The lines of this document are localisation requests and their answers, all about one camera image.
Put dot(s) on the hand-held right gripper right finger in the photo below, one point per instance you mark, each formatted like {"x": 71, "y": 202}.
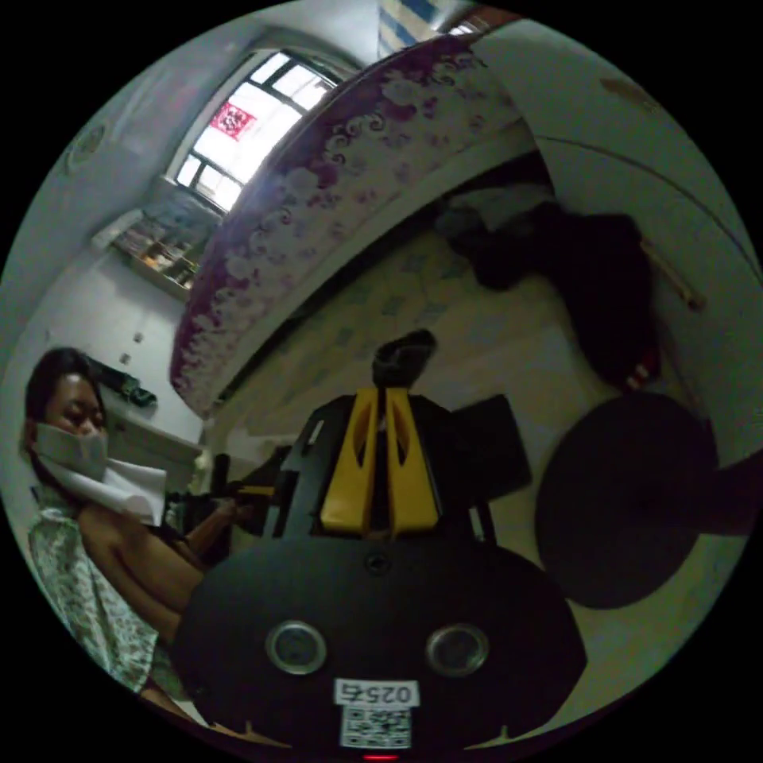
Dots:
{"x": 411, "y": 477}

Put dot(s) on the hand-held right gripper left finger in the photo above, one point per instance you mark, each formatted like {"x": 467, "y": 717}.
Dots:
{"x": 348, "y": 477}

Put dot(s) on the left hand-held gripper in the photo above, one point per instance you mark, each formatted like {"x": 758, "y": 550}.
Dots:
{"x": 262, "y": 517}

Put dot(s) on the person's left forearm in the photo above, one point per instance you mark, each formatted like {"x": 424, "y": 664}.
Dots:
{"x": 179, "y": 590}

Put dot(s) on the person's left hand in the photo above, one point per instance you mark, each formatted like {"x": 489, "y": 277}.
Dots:
{"x": 216, "y": 526}

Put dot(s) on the bed with pale printed mat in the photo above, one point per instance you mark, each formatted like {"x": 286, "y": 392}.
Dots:
{"x": 477, "y": 352}

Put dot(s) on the person's body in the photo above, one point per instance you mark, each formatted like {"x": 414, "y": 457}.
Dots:
{"x": 77, "y": 536}

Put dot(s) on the purple floral curtain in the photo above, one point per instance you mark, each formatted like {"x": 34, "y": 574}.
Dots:
{"x": 310, "y": 238}

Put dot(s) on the pile of clothes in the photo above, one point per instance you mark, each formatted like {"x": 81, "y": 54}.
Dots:
{"x": 572, "y": 268}

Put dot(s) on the window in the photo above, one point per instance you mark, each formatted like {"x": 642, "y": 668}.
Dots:
{"x": 250, "y": 128}

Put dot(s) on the round ceiling lamp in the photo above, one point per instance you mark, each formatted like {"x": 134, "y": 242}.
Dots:
{"x": 85, "y": 146}

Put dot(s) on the wall shelf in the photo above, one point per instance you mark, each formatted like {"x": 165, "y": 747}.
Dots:
{"x": 156, "y": 245}

